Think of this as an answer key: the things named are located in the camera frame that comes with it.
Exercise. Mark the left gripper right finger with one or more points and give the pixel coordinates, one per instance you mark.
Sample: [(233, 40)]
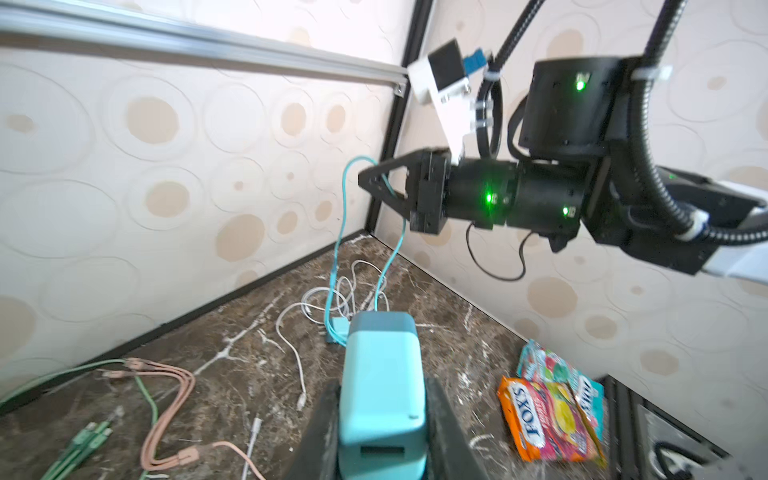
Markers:
[(449, 454)]

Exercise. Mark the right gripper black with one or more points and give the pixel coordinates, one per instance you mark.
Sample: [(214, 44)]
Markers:
[(560, 181)]

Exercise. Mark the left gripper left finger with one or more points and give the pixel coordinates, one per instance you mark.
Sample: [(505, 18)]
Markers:
[(317, 453)]

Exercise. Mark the teal charger plug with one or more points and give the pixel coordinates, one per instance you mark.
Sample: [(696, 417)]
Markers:
[(382, 406), (340, 330)]

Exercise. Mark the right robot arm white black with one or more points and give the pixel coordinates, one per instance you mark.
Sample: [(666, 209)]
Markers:
[(671, 218)]

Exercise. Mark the orange Fox's candy bag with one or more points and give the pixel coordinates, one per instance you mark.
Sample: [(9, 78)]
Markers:
[(545, 422)]

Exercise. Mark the green Fox's candy bag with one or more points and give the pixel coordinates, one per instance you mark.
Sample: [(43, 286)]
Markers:
[(543, 365)]

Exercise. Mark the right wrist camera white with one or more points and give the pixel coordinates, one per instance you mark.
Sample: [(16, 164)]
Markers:
[(442, 79)]

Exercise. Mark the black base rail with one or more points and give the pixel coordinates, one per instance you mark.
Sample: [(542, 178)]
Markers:
[(645, 442)]

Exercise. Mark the silver aluminium rail horizontal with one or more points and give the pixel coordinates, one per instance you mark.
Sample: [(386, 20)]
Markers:
[(97, 24)]

